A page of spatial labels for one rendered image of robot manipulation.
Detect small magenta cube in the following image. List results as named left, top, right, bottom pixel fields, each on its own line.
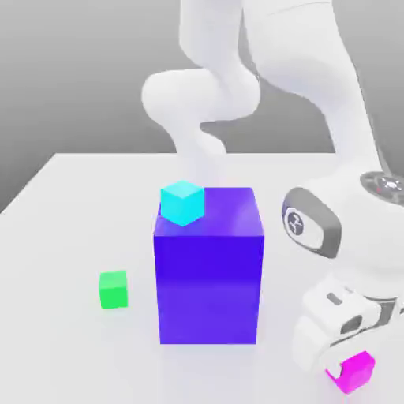
left=324, top=350, right=376, bottom=395

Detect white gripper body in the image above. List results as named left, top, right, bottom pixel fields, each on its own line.
left=291, top=315, right=378, bottom=378

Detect large blue box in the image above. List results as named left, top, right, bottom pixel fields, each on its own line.
left=153, top=186, right=265, bottom=346

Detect small cyan cube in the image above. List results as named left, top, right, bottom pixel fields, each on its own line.
left=159, top=180, right=205, bottom=227

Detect small green cube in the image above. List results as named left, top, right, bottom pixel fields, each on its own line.
left=99, top=270, right=129, bottom=311

